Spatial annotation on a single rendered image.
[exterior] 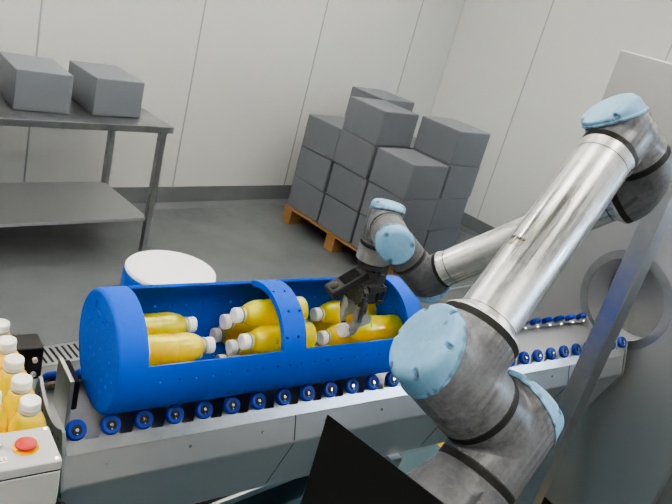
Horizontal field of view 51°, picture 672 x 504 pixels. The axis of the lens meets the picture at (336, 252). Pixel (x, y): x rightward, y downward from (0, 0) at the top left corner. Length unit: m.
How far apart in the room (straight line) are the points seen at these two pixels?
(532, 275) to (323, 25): 5.05
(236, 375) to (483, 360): 0.72
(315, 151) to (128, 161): 1.44
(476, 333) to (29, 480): 0.80
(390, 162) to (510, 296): 3.92
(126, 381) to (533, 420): 0.83
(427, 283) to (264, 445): 0.60
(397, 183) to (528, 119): 2.13
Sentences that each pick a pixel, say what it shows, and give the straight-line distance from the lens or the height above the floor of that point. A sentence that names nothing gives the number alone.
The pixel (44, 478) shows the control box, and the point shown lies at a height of 1.07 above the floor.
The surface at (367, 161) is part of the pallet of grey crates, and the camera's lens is 5.22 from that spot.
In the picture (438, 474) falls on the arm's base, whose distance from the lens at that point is 1.21.
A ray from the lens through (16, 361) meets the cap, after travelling 1.60.
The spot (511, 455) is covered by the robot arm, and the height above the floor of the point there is 1.34.
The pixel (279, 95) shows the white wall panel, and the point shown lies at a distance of 6.02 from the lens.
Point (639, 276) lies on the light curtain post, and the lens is 2.23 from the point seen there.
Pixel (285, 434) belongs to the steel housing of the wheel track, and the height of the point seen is 0.86.
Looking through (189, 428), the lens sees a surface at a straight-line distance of 1.75.
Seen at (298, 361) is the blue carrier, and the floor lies 1.10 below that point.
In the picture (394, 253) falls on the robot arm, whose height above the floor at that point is 1.43.
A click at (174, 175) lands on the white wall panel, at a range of 5.68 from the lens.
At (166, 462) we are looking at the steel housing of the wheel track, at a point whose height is 0.85.
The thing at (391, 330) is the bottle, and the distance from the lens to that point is 1.99.
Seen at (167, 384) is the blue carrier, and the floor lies 1.08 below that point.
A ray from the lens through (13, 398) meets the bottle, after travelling 1.55.
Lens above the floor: 1.98
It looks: 21 degrees down
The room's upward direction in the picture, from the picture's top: 16 degrees clockwise
